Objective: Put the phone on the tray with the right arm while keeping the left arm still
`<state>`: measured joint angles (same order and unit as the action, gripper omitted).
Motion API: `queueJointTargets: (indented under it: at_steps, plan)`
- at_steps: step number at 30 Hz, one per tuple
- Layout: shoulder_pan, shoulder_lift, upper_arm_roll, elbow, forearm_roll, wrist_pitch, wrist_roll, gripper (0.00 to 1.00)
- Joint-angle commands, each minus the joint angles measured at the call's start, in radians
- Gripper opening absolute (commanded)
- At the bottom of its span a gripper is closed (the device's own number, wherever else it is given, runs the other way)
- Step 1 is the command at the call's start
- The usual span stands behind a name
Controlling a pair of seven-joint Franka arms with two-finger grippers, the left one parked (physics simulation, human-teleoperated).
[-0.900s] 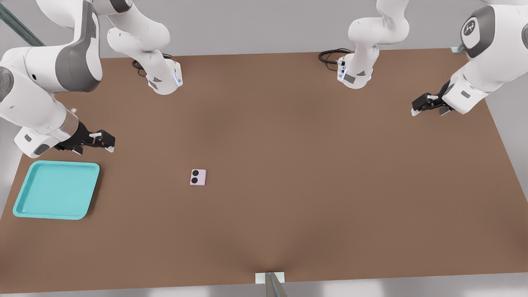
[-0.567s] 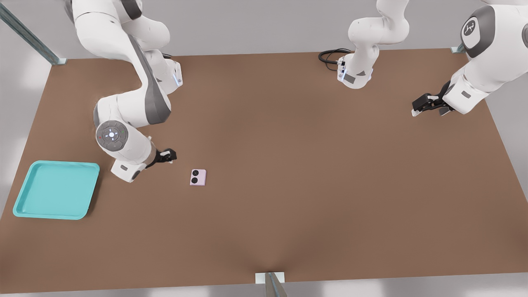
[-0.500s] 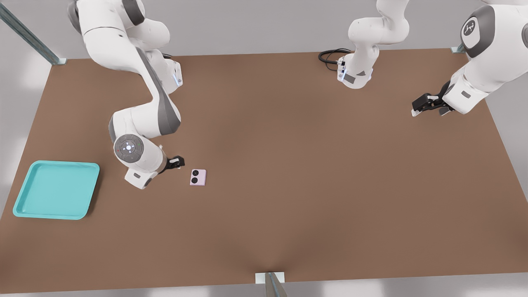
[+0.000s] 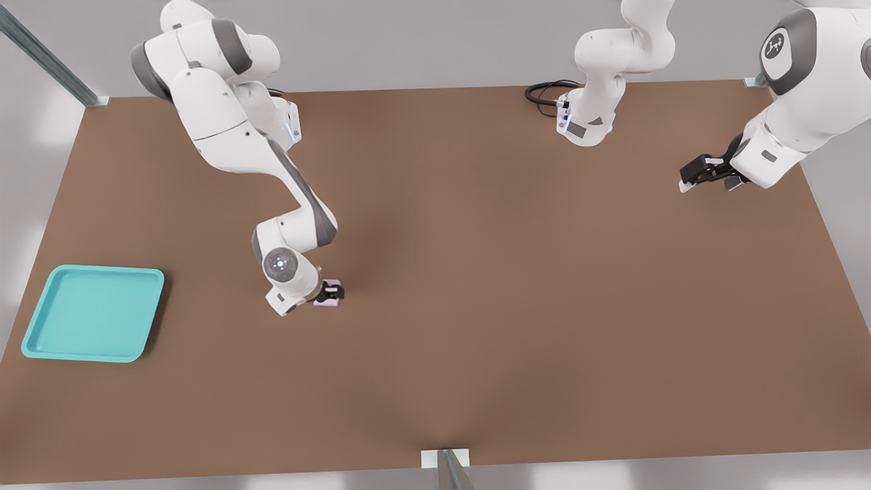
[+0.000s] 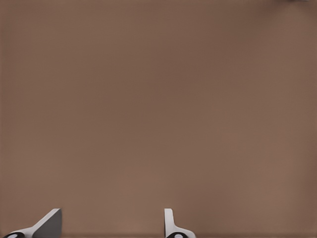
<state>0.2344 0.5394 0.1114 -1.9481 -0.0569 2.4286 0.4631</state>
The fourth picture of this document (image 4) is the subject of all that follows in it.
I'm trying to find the pale lilac phone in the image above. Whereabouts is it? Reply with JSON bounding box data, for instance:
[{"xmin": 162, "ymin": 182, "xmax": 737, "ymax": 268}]
[{"xmin": 313, "ymin": 278, "xmax": 342, "ymax": 309}]

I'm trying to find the pale blue-green tray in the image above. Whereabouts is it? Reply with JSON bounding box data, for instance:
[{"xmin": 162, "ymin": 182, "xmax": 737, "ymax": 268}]
[{"xmin": 20, "ymin": 264, "xmax": 166, "ymax": 363}]

